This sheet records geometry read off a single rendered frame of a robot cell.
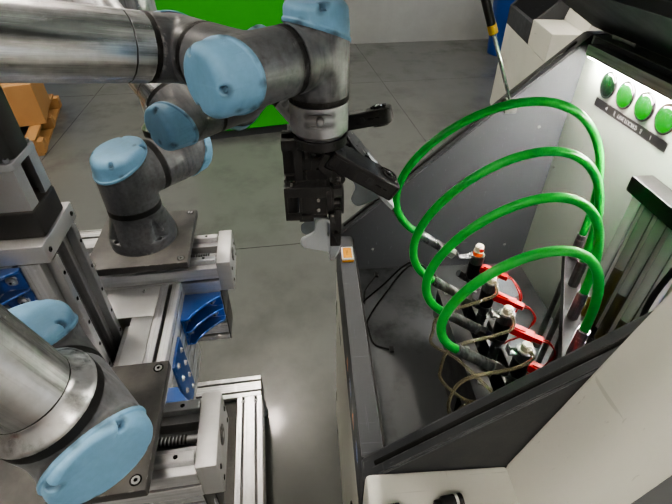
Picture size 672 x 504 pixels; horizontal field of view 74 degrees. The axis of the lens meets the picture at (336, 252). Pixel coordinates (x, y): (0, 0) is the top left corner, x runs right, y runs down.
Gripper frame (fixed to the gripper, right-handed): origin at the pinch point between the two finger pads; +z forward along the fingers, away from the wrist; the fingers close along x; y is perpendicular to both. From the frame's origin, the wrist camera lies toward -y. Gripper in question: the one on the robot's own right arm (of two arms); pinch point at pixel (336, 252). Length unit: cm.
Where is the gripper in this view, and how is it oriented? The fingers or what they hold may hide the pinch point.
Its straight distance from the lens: 70.5
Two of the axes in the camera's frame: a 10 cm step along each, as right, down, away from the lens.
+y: -10.0, 0.4, -0.5
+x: 0.6, 6.2, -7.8
